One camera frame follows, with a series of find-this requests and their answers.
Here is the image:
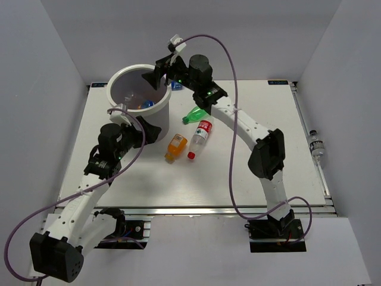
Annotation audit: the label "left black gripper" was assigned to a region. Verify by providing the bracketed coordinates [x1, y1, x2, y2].
[115, 116, 161, 160]

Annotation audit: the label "table corner label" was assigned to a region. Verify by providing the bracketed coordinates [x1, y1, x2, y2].
[267, 80, 289, 85]
[90, 82, 108, 88]

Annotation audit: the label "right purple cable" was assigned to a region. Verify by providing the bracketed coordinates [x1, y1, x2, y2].
[175, 35, 313, 244]

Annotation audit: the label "purple cable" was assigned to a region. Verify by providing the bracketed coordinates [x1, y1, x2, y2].
[5, 108, 146, 281]
[175, 35, 313, 244]

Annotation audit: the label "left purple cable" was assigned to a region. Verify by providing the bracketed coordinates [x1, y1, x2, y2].
[5, 108, 146, 281]

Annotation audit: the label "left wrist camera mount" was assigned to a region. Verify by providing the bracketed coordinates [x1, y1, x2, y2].
[108, 104, 131, 126]

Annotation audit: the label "orange bottle with barcode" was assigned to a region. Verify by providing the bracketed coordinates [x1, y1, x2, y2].
[164, 133, 188, 163]

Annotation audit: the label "red label clear bottle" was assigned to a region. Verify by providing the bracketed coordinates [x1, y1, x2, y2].
[187, 118, 214, 160]

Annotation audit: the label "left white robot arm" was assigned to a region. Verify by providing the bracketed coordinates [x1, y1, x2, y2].
[29, 116, 161, 282]

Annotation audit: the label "left table corner label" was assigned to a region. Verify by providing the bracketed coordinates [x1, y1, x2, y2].
[90, 82, 108, 88]

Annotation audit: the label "blue label bottle behind bin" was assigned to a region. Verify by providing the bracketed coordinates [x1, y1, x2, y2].
[171, 81, 183, 91]

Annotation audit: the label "orange patterned bottle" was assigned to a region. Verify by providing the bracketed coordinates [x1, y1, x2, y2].
[124, 92, 141, 106]

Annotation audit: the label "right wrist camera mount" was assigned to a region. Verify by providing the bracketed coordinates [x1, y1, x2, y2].
[168, 34, 186, 62]

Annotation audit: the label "right table corner label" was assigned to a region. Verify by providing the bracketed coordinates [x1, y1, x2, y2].
[267, 80, 289, 85]

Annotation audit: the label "white plastic bin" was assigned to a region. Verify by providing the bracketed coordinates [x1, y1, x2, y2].
[106, 64, 171, 141]

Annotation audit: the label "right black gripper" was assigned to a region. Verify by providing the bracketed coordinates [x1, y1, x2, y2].
[142, 52, 199, 92]

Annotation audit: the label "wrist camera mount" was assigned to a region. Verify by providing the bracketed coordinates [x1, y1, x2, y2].
[108, 104, 131, 126]
[168, 34, 186, 62]

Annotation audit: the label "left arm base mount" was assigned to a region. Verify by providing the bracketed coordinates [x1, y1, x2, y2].
[93, 208, 151, 250]

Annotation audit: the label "clear bottle black label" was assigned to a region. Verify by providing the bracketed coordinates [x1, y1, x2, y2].
[307, 130, 325, 160]

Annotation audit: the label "green plastic bottle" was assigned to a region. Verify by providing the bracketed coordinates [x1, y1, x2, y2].
[182, 106, 209, 125]

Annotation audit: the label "blue label clear bottle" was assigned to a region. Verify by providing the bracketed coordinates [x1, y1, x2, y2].
[138, 100, 155, 110]

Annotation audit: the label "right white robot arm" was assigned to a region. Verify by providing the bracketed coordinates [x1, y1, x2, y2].
[142, 55, 295, 238]

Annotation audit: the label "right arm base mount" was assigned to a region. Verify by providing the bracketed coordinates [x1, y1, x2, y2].
[245, 219, 307, 253]

